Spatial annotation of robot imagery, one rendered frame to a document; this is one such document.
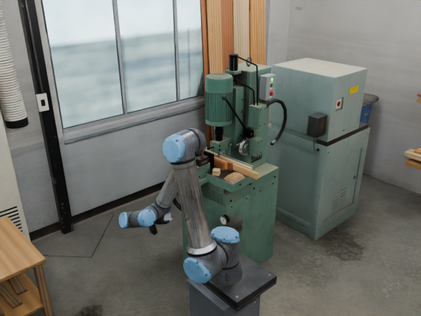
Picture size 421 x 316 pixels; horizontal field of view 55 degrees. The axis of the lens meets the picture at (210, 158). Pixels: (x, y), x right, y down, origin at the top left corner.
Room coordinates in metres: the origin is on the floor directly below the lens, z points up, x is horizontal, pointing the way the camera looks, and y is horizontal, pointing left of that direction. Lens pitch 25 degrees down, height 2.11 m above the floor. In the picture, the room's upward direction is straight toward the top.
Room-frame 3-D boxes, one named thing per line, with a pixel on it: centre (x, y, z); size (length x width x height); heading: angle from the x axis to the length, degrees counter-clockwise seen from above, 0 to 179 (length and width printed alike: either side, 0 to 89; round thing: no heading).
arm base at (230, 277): (1.76, -0.08, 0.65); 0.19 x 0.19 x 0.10
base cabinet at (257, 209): (2.63, -0.14, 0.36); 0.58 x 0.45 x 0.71; 135
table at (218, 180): (2.48, 0.04, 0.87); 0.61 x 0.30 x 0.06; 45
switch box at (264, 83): (2.67, -0.38, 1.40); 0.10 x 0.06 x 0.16; 135
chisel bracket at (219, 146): (2.55, -0.07, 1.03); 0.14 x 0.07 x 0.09; 135
